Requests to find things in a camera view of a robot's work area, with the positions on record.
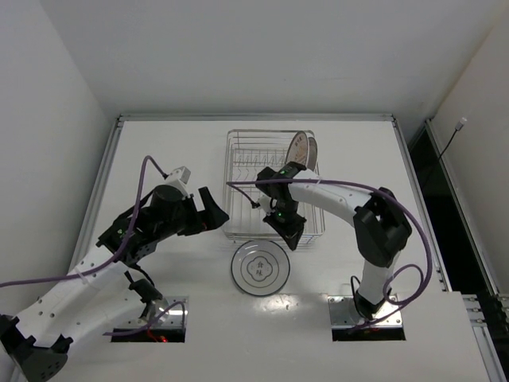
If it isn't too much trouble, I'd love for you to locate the green rim lettered plate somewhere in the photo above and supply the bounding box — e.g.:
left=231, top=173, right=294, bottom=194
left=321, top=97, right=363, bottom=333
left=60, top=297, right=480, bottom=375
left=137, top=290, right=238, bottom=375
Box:
left=306, top=136, right=318, bottom=171

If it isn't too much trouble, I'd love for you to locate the orange sunburst plate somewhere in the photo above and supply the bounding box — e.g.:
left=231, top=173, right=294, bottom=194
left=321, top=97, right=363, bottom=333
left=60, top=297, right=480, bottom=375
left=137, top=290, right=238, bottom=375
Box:
left=285, top=131, right=309, bottom=166

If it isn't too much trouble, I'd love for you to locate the metal wire dish rack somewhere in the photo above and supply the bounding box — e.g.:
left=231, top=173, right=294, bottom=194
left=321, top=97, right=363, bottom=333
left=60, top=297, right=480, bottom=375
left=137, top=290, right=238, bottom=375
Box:
left=223, top=129, right=316, bottom=242

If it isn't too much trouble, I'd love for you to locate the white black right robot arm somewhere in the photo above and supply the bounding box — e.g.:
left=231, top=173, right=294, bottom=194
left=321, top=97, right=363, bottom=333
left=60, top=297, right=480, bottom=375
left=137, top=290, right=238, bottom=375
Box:
left=255, top=162, right=412, bottom=319

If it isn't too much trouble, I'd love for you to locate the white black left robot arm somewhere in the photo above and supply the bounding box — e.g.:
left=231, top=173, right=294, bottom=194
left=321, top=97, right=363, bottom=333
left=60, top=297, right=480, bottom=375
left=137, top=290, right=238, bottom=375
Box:
left=1, top=182, right=229, bottom=381

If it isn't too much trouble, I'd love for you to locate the white plate with centre emblem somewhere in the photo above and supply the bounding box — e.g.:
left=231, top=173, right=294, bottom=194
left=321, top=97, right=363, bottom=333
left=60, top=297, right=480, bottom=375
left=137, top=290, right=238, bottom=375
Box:
left=230, top=240, right=291, bottom=298

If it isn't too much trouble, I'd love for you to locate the aluminium table frame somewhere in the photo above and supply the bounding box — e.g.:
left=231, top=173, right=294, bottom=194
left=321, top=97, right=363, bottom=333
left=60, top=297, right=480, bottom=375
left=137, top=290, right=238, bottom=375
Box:
left=56, top=114, right=505, bottom=381

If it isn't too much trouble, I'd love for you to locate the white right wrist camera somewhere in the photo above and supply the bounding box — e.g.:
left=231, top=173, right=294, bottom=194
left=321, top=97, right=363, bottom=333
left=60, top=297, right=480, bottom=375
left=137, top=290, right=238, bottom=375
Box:
left=255, top=195, right=274, bottom=216

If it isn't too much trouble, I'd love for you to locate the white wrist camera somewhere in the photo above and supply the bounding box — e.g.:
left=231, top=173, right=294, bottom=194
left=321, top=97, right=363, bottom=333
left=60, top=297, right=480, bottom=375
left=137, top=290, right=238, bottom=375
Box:
left=165, top=166, right=191, bottom=197
left=255, top=195, right=274, bottom=216

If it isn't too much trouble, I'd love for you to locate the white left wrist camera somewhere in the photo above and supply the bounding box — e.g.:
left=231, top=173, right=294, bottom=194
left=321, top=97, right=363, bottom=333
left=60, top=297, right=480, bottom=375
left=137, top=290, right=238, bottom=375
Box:
left=165, top=166, right=191, bottom=197

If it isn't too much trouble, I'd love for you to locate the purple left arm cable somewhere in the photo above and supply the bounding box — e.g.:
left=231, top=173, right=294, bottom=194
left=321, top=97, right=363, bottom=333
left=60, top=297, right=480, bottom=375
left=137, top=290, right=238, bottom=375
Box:
left=0, top=155, right=188, bottom=337

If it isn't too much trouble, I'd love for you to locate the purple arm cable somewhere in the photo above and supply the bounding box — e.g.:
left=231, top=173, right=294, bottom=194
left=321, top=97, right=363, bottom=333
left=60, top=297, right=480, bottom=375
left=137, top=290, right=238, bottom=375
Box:
left=0, top=155, right=188, bottom=337
left=225, top=179, right=433, bottom=333

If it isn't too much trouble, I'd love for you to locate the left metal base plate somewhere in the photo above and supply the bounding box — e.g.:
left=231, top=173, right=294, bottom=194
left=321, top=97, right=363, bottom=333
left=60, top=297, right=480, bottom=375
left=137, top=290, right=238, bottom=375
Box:
left=115, top=295, right=188, bottom=329

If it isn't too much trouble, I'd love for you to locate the metal base plate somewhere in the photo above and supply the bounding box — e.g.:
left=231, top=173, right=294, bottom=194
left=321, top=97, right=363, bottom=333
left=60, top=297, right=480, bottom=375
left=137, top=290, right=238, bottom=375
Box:
left=327, top=295, right=403, bottom=329
left=115, top=295, right=188, bottom=329

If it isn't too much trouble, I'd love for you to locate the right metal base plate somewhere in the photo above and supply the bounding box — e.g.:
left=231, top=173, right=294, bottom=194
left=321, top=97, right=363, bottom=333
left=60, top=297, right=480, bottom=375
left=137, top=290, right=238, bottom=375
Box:
left=327, top=295, right=403, bottom=329

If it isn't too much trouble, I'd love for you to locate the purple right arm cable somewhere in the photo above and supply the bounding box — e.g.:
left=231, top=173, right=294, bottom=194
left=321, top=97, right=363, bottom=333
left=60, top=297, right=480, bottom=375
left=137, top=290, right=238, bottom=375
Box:
left=225, top=179, right=433, bottom=333

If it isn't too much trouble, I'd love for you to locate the black wall cable with plug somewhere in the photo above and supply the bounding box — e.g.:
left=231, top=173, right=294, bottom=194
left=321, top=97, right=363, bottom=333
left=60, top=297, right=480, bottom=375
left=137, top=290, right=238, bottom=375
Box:
left=437, top=115, right=468, bottom=161

